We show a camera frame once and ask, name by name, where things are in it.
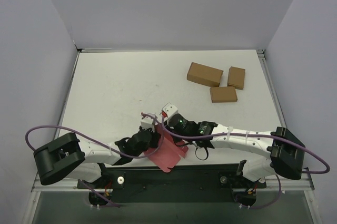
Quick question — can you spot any pink cardboard box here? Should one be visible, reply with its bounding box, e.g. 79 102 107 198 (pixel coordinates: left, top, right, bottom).
148 132 189 173

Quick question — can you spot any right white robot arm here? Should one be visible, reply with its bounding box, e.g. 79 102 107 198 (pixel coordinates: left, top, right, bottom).
166 113 305 182

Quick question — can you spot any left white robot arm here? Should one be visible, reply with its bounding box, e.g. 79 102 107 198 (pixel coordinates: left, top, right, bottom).
33 127 163 188

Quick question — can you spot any brown cardboard box front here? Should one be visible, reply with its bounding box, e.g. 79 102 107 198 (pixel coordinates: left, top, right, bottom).
210 86 237 103

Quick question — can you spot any large brown cardboard box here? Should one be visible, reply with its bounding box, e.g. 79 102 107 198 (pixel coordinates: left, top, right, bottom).
186 62 223 87

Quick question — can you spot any small brown box right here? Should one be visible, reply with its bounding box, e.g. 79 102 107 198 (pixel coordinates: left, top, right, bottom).
227 66 245 90

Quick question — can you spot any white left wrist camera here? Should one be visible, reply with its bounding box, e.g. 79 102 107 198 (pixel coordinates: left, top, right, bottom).
141 113 157 131

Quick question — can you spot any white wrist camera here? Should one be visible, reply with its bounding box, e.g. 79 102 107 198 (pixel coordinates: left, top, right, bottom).
141 113 157 131
162 103 179 119

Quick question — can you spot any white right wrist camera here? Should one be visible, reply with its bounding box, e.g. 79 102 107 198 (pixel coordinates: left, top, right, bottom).
162 103 179 119

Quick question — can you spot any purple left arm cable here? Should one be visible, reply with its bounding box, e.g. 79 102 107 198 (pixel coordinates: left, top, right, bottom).
25 112 169 159

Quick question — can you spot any aluminium frame rail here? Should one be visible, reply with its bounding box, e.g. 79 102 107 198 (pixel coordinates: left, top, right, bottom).
32 165 313 192

